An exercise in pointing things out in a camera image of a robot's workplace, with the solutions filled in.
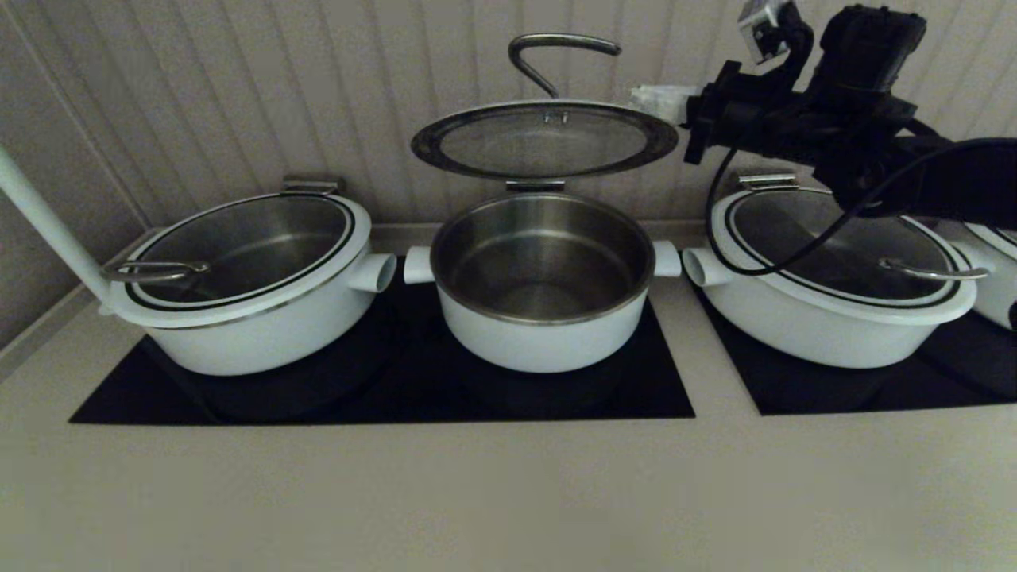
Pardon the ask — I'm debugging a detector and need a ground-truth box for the glass lid with bent handle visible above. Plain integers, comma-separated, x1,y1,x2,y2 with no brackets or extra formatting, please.
410,33,680,180

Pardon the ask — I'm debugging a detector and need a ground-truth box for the right white pot with lid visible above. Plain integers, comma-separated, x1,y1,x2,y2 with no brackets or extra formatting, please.
710,187,992,327

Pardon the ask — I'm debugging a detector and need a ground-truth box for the white lidded pot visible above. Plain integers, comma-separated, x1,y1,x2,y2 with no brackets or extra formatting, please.
949,222,1017,330

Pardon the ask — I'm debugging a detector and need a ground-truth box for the wide black glass cooktop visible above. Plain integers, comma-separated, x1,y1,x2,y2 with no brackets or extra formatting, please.
69,270,697,425

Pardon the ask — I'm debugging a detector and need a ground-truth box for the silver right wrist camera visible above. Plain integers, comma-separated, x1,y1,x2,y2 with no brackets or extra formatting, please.
737,0,795,64

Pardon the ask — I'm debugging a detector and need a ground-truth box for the white pot with stub handles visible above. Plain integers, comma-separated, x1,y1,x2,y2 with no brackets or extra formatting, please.
403,191,684,374

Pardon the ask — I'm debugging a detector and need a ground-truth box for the white long-handled pan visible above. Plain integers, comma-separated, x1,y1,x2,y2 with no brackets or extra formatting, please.
0,147,398,377

